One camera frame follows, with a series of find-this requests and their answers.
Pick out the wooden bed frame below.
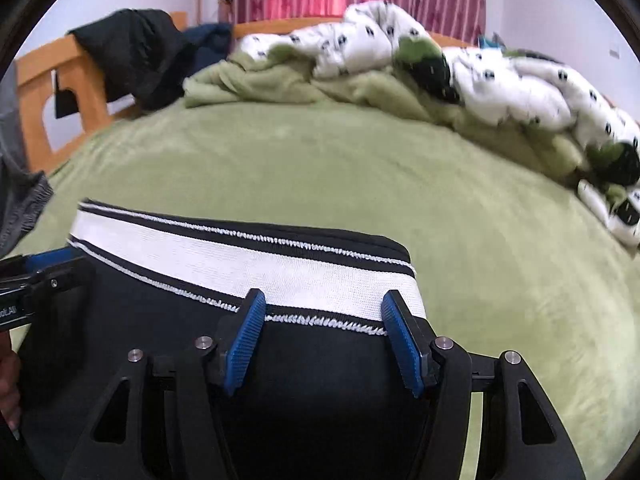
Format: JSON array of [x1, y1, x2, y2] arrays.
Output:
[[15, 10, 481, 171]]

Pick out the green fleece bed blanket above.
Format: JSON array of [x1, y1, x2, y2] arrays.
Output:
[[10, 95, 640, 480]]

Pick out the black garment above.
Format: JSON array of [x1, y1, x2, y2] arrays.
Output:
[[67, 8, 196, 111]]

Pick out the navy blue garment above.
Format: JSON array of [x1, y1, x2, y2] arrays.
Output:
[[182, 22, 236, 68]]

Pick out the person's left hand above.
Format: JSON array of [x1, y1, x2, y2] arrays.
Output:
[[0, 347, 22, 433]]

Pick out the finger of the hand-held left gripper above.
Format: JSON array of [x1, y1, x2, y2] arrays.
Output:
[[22, 249, 96, 293]]

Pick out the black pants with white waistband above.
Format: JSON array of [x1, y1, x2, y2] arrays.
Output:
[[10, 199, 433, 480]]

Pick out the white and green patterned quilt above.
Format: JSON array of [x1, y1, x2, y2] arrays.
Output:
[[182, 2, 640, 248]]

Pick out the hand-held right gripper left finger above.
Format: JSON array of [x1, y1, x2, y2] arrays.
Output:
[[60, 288, 267, 480]]

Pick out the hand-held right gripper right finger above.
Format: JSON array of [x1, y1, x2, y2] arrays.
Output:
[[381, 290, 586, 480]]

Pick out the grey denim pants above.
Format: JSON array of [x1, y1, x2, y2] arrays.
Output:
[[0, 62, 54, 256]]

